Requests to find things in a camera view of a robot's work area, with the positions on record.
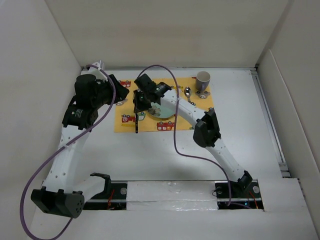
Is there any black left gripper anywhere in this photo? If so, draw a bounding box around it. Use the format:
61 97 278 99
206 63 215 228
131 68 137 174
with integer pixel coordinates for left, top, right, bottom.
92 74 129 109

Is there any silver fork patterned handle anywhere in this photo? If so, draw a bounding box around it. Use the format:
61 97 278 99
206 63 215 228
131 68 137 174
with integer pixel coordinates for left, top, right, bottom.
135 113 139 134

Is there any green floral ceramic plate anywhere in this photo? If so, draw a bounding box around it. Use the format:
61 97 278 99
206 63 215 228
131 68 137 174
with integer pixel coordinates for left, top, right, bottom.
148 103 175 119

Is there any yellow car-print cloth placemat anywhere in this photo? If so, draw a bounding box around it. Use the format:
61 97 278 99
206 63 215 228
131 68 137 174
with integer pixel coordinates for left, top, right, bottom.
114 76 214 133

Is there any silver spoon patterned handle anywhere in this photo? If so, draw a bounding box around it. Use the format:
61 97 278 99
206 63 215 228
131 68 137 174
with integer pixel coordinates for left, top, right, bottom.
184 86 195 106

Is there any purple ceramic mug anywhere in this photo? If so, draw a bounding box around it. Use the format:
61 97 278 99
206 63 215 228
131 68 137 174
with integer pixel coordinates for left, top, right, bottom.
195 71 211 92

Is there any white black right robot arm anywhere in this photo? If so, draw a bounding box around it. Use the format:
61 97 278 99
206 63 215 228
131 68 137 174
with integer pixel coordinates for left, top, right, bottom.
133 73 253 197

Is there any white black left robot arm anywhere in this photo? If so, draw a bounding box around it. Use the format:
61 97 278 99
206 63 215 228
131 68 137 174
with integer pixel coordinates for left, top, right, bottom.
30 74 129 219

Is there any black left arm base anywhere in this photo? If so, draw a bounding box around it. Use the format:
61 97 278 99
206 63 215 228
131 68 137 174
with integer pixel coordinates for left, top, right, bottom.
83 181 128 211

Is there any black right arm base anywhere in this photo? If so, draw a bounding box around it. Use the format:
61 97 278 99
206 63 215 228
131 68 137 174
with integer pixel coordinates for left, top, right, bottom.
212 180 264 210

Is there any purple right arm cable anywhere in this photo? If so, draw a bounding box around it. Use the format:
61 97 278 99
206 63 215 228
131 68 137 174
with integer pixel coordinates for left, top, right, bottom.
136 64 252 208

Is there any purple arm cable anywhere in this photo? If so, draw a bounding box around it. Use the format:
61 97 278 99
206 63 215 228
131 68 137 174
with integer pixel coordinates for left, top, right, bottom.
19 64 117 240
136 64 252 208

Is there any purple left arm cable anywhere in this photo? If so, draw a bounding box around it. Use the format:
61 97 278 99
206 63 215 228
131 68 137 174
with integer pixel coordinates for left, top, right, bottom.
19 64 117 240

